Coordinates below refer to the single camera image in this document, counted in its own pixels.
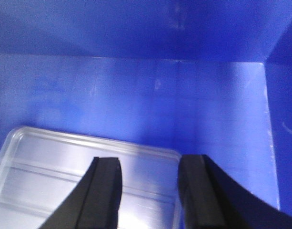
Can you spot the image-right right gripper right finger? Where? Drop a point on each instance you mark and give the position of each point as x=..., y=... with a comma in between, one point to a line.
x=211, y=199

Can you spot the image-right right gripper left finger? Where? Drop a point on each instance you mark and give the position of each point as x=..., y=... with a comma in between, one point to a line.
x=95, y=201

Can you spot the small silver tray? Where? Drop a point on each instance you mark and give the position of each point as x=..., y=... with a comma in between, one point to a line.
x=39, y=168

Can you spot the blue bin lower centre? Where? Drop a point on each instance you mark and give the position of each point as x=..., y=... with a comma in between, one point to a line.
x=197, y=76

